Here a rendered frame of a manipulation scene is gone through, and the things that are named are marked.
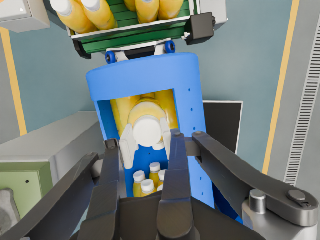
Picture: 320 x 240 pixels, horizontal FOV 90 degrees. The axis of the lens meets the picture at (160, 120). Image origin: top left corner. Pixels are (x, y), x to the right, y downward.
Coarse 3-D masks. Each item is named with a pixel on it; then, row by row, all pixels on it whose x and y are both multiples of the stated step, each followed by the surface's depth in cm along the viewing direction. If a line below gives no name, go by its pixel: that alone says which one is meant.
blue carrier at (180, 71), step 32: (128, 64) 29; (160, 64) 29; (192, 64) 34; (96, 96) 34; (128, 96) 30; (192, 96) 34; (192, 128) 35; (160, 160) 64; (192, 160) 36; (128, 192) 55; (192, 192) 37
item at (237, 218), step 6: (216, 192) 120; (216, 198) 113; (222, 198) 114; (216, 204) 106; (222, 204) 108; (228, 204) 108; (222, 210) 102; (228, 210) 103; (234, 210) 103; (234, 216) 99; (240, 222) 69
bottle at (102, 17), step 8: (104, 0) 42; (96, 8) 40; (104, 8) 42; (88, 16) 43; (96, 16) 42; (104, 16) 43; (112, 16) 48; (96, 24) 46; (104, 24) 46; (112, 24) 50
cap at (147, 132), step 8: (144, 120) 21; (152, 120) 21; (136, 128) 21; (144, 128) 21; (152, 128) 21; (160, 128) 21; (136, 136) 21; (144, 136) 21; (152, 136) 21; (160, 136) 21; (144, 144) 21; (152, 144) 22
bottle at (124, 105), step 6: (132, 96) 40; (138, 96) 42; (120, 102) 40; (126, 102) 40; (132, 102) 40; (120, 108) 41; (126, 108) 40; (120, 114) 42; (126, 114) 41; (120, 120) 43; (126, 120) 41
